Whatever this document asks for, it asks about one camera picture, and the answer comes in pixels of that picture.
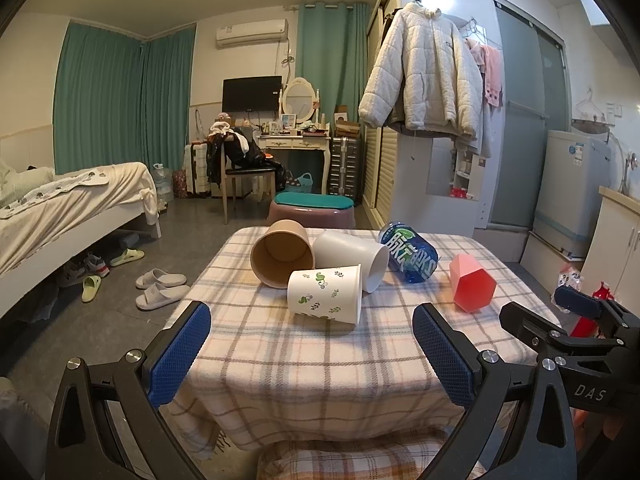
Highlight green curtain centre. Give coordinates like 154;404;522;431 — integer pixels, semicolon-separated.
295;1;370;122

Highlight sneaker under bed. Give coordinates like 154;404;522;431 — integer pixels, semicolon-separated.
84;252;110;278

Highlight green curtain left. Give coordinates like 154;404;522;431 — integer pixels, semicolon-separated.
52;22;196;174

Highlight wooden chair with clothes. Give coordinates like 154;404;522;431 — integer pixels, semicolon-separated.
206;113;285;223

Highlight water jug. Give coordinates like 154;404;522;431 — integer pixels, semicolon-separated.
152;162;174;203

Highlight oval vanity mirror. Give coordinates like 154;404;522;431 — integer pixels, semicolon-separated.
280;77;320;122

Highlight green slipper far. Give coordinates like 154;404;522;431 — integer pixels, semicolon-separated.
110;248;145;268

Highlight purple stool with teal cushion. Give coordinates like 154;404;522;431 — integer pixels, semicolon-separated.
267;192;356;230

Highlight pink hanging clothes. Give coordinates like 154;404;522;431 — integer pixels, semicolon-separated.
465;38;503;108

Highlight white cup with green flowers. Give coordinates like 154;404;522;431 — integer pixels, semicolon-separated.
288;264;362;325

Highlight white suitcase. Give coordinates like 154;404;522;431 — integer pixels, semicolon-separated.
183;142;210;196

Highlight glass sliding door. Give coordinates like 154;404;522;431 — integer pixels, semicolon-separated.
489;0;570;231

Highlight white slipper near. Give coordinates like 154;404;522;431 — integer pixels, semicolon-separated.
136;284;190;311

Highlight brown paper cup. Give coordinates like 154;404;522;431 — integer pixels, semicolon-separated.
250;219;314;289

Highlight plaid tablecloth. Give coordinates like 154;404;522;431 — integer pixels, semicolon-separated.
163;226;552;479

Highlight white plastic bag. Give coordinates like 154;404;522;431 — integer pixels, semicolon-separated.
556;264;582;292

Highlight green slipper near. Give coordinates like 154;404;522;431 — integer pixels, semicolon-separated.
81;274;102;304

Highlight white slipper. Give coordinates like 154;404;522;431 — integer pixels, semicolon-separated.
136;284;190;311
136;269;188;290

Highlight white puffer jacket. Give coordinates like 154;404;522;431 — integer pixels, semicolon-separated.
358;2;483;139

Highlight white slipper far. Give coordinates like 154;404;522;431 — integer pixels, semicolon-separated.
136;269;188;290

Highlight teal basket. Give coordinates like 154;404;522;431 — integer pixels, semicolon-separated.
285;171;314;193

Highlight white air conditioner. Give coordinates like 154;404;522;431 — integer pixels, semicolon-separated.
216;18;288;49

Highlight black television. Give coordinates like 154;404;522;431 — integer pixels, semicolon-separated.
221;76;282;113

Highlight bed with beige sheets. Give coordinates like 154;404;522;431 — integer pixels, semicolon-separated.
1;162;162;314

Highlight green slipper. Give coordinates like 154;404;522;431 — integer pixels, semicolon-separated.
81;274;102;304
110;248;145;268

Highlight plain white cup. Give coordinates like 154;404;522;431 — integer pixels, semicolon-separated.
312;230;390;294

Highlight pink hexagonal cup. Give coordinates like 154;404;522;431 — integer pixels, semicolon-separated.
449;254;497;313

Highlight white dressing table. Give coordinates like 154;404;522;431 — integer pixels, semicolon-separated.
256;133;331;194

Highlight white wardrobe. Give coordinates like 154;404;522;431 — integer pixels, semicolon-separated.
363;0;498;236

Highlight white cabinet right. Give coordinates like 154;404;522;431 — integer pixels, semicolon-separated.
582;186;640;315

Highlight green curtain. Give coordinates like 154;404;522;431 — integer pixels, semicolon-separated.
52;22;196;174
295;1;370;122

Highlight drawer storage tower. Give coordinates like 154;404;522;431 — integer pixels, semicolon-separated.
328;136;360;200

